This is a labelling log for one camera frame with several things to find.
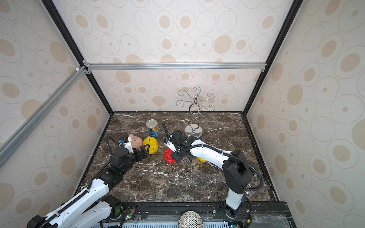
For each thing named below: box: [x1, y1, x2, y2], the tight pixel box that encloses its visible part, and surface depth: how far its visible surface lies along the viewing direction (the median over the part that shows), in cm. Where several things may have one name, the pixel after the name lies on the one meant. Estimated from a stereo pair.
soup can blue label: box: [145, 118, 161, 138], surface depth 102 cm
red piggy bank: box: [164, 146, 177, 164], surface depth 87 cm
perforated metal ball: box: [178, 210, 204, 228], surface depth 70 cm
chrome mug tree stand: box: [175, 86, 216, 138], surface depth 88 cm
